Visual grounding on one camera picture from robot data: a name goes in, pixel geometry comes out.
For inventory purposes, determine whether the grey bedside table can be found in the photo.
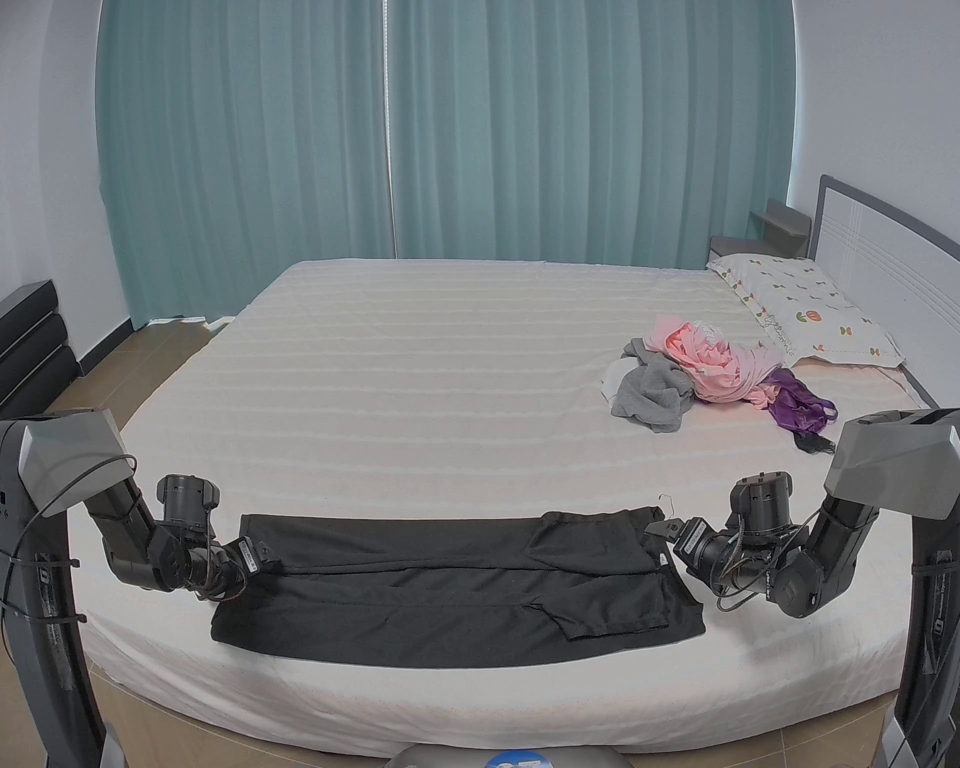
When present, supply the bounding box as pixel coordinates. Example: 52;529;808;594
708;198;813;260

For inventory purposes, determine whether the white garment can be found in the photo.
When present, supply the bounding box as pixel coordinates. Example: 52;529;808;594
600;358;635;402

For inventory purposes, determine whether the black T-shirt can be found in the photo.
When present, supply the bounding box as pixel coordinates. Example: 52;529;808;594
210;506;706;669

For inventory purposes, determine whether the blue-green curtain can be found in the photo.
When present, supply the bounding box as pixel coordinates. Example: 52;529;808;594
97;0;396;327
384;0;798;267

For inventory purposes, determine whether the pink garment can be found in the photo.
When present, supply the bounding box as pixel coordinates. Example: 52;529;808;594
646;315;781;410

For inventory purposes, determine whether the black chest of drawers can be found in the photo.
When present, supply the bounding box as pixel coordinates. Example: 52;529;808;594
0;279;80;421

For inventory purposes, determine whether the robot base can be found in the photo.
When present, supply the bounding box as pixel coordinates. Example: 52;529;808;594
382;742;631;768

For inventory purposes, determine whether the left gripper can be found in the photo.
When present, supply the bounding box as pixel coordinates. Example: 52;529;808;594
223;534;270;585

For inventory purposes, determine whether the white printed pillow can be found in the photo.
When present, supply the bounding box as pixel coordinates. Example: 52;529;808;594
706;253;907;369

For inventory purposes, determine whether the bed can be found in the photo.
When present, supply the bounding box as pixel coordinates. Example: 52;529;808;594
67;174;960;755

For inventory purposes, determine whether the purple garment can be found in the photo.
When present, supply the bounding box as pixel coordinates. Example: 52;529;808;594
765;367;839;436

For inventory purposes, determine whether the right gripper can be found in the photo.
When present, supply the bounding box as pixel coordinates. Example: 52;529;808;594
645;517;723;582

